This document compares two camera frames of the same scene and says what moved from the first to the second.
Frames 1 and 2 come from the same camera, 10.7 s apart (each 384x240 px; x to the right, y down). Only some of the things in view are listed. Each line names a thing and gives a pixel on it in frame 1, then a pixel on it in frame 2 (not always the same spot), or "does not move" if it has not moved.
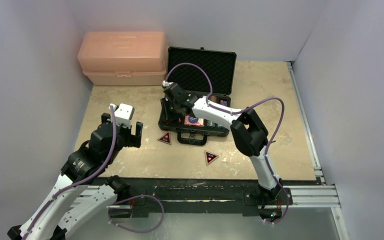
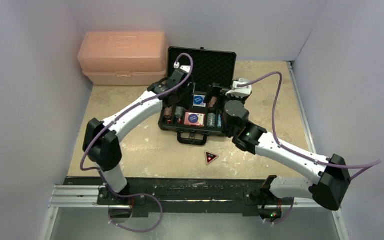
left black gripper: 132,140 -> 187,101
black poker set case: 202,72 does not move
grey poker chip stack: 210,123 does not move
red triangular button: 210,157 does not move
